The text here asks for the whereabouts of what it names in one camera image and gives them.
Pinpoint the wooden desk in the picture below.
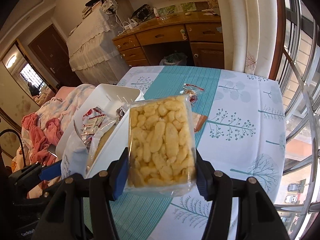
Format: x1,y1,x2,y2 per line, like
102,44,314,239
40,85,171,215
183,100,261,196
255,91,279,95
112,11,224,69

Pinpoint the red and white snack packet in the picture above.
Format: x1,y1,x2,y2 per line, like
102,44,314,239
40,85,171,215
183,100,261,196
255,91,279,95
82,106,108,133

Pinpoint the cream curtain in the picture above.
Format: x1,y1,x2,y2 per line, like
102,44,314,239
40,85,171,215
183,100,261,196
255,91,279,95
211,0,277,77

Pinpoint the floral pouch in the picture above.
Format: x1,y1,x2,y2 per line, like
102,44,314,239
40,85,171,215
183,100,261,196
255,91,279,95
131,5,153,23

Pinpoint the stack of books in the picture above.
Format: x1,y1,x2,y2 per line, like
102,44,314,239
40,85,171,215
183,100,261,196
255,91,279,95
82,5,100,18

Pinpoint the dark wooden door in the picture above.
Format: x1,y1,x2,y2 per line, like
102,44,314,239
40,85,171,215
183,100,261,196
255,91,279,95
28,24,82,88

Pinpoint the white cable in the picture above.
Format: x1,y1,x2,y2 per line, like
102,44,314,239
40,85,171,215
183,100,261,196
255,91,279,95
104,0,125,34

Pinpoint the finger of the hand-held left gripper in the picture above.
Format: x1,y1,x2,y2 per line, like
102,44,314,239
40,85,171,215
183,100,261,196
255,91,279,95
46,144,58,157
15,160,62,190

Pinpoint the white lace cover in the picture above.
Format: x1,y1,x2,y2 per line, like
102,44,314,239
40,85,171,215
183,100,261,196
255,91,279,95
66,6,130,85

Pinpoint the metal window grille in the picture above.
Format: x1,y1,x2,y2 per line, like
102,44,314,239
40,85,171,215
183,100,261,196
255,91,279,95
275,0,320,230

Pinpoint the flat tan snack packet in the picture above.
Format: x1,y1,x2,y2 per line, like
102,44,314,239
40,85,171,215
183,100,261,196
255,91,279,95
192,112,208,132

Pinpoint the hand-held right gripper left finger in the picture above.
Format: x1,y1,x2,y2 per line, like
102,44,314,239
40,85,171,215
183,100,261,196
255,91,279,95
37,148,130,240

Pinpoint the pink fleece cloth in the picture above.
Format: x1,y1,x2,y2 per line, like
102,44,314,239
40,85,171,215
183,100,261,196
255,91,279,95
21,112,64,198

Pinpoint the patterned hanging bag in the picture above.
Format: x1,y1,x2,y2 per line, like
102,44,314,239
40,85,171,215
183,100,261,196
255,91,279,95
102,0,119,14

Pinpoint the trash bin with plastic bag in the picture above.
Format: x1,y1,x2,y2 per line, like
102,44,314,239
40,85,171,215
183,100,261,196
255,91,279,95
159,51,188,67

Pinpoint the white charger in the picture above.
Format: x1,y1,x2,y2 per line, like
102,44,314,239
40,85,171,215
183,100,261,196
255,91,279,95
122,20,138,30

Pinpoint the clear nut snack packet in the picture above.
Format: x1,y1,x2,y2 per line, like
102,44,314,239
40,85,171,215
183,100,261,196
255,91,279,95
182,83,205,103

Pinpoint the white plastic bin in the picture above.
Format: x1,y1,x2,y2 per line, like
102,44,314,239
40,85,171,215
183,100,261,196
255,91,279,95
55,83,145,180

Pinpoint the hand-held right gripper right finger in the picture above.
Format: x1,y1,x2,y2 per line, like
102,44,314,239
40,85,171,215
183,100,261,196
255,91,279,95
195,149,290,240

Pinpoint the black cable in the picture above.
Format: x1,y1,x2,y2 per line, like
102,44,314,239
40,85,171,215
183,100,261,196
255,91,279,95
0,129,27,167

